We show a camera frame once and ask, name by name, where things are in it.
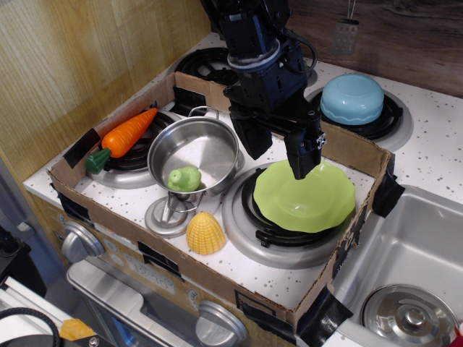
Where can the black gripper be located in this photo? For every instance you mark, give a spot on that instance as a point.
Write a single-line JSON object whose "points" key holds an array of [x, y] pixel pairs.
{"points": [[268, 97]]}

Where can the orange plastic toy carrot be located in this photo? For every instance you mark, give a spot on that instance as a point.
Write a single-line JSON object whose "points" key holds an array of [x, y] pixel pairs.
{"points": [[120, 140]]}

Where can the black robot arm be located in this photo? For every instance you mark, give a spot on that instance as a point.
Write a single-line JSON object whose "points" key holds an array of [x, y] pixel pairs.
{"points": [[260, 20]]}

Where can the light green plastic plate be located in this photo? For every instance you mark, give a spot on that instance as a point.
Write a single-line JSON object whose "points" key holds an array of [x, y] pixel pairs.
{"points": [[320, 201]]}

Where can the silver stovetop knob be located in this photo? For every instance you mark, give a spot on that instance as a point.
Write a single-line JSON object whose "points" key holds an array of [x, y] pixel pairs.
{"points": [[312, 75]]}

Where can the stainless steel pot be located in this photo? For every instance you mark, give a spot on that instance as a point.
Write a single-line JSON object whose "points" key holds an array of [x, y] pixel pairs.
{"points": [[200, 140]]}

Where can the light blue upturned bowl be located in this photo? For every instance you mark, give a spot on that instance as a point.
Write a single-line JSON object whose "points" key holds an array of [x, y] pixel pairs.
{"points": [[352, 99]]}

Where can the green plastic toy vegetable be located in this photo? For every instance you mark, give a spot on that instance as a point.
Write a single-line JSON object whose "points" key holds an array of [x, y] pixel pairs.
{"points": [[186, 179]]}

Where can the back left stove burner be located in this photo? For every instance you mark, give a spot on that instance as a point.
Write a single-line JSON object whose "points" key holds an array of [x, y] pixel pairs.
{"points": [[209, 64]]}

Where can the stove burner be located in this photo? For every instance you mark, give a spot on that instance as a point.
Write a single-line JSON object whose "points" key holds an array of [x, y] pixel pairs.
{"points": [[391, 130], [262, 241], [131, 170], [209, 64]]}

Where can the front right stove burner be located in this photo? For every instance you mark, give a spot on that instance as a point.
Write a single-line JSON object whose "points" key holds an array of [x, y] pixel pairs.
{"points": [[262, 241]]}

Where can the back right stove burner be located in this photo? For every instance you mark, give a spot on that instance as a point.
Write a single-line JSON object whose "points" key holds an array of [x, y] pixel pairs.
{"points": [[391, 130]]}

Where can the silver hanging spatula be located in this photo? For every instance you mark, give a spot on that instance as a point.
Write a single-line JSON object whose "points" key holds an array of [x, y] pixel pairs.
{"points": [[346, 33]]}

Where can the yellow toy corn piece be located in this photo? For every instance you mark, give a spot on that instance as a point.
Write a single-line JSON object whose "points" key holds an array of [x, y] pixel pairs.
{"points": [[204, 234]]}

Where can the front left stove burner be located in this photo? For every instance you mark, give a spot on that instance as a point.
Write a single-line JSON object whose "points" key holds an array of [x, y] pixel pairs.
{"points": [[131, 170]]}

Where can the steel sink basin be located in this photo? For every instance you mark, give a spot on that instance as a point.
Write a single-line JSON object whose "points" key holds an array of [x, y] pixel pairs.
{"points": [[419, 243]]}

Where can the brown cardboard fence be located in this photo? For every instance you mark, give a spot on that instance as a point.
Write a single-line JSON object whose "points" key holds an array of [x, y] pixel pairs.
{"points": [[273, 304]]}

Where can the silver right oven knob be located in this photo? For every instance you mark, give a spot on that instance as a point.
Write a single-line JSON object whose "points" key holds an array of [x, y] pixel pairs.
{"points": [[217, 326]]}

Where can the silver oven knob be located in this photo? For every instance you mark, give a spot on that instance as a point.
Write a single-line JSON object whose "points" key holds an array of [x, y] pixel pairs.
{"points": [[80, 243], [217, 326]]}

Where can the silver lid in sink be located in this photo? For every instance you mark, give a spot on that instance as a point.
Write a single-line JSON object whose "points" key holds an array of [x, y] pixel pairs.
{"points": [[409, 316]]}

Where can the silver left oven knob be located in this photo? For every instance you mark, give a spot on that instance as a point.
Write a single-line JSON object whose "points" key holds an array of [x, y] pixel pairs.
{"points": [[80, 243]]}

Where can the yellow object at bottom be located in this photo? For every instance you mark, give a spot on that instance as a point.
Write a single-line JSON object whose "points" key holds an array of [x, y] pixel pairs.
{"points": [[75, 329]]}

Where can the silver oven door handle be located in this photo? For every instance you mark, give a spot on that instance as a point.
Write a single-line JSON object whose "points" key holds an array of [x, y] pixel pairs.
{"points": [[116, 297]]}

